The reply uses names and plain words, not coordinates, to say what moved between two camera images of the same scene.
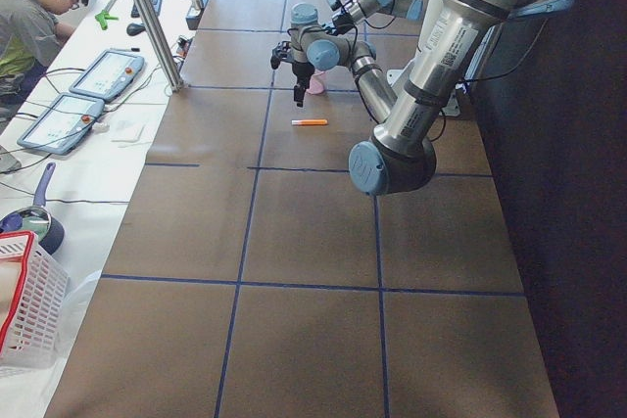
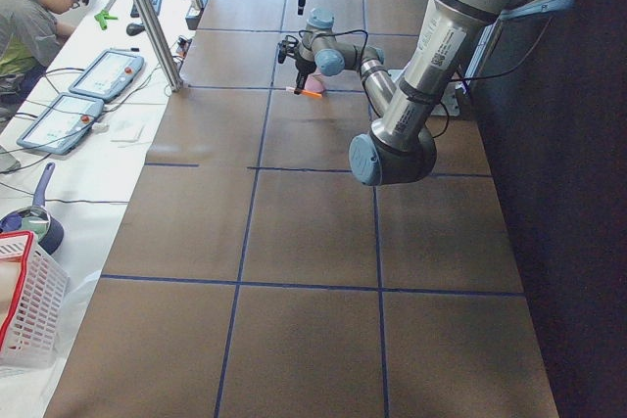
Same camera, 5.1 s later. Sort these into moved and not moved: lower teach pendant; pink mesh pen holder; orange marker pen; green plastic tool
Moved: orange marker pen
Not moved: lower teach pendant; green plastic tool; pink mesh pen holder
